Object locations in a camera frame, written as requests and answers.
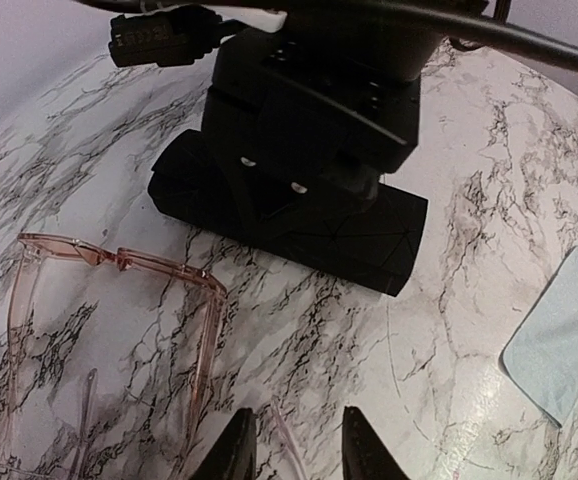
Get blue cleaning cloth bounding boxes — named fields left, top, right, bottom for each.
left=500, top=245, right=578, bottom=427

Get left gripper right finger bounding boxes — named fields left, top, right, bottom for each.
left=341, top=406, right=408, bottom=480

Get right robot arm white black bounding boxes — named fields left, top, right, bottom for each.
left=195, top=13, right=442, bottom=240

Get pink frame sunglasses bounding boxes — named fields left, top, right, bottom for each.
left=0, top=233, right=226, bottom=479

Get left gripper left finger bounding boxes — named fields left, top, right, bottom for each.
left=190, top=408, right=257, bottom=480

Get clear purple lens sunglasses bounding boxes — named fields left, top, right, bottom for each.
left=270, top=396, right=309, bottom=480

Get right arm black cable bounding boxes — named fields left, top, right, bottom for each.
left=78, top=0, right=578, bottom=76

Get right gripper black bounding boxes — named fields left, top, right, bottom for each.
left=201, top=29, right=420, bottom=235

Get black glasses case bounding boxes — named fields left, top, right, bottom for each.
left=148, top=130, right=428, bottom=297

